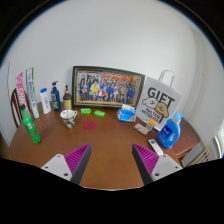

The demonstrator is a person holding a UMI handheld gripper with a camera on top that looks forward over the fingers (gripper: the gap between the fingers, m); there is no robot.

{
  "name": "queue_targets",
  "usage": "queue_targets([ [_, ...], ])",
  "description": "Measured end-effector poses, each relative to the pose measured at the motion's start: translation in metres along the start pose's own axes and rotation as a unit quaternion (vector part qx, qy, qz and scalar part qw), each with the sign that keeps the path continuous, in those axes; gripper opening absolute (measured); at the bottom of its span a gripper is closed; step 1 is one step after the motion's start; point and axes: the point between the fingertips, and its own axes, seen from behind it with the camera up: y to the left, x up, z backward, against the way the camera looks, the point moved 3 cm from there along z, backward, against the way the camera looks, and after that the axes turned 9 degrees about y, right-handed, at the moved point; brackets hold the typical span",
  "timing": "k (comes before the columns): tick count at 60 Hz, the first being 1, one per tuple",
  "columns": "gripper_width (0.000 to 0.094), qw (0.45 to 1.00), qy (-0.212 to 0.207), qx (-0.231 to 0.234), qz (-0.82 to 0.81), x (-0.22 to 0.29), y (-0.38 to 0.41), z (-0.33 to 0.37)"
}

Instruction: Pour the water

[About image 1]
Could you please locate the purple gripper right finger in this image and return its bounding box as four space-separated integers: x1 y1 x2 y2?
132 143 182 185

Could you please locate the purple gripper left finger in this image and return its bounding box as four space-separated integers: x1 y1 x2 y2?
42 143 91 185

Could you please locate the green plastic soda bottle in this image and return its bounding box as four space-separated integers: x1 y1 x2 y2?
20 104 41 144

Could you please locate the white remote control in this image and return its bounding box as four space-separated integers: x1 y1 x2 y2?
149 139 163 156

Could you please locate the blue detergent bottle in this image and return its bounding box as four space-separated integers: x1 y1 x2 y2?
158 112 182 149

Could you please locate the small colourful box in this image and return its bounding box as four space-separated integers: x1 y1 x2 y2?
134 120 156 135

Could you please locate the red round coaster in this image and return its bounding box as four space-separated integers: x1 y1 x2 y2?
83 121 96 130

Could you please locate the patterned mug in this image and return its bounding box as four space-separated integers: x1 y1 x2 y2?
60 109 77 128

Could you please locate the green soap bar left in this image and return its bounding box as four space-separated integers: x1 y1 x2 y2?
80 108 92 114

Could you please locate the green soap bar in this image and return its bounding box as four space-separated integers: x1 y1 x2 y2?
94 110 106 118
80 108 92 114

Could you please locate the white radiator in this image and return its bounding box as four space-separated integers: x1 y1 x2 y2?
189 146 214 166

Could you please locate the green soap bar right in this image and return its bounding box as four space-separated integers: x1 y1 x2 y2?
94 110 106 118

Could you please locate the white gift paper bag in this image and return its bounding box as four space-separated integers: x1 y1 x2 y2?
136 70 182 131

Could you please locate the dark yellow-label pump bottle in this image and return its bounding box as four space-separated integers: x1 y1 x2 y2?
63 86 72 109

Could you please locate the blue pump bottle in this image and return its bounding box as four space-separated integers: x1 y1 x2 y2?
51 82 61 111

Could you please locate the white lotion bottle blue cap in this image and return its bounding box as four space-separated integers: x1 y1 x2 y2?
40 88 51 114

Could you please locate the framed group photo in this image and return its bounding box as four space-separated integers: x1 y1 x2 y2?
72 66 145 108

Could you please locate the brown wooden chair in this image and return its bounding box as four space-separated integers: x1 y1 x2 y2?
10 89 22 127

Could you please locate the pink white tube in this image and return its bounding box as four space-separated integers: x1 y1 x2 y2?
16 72 30 114

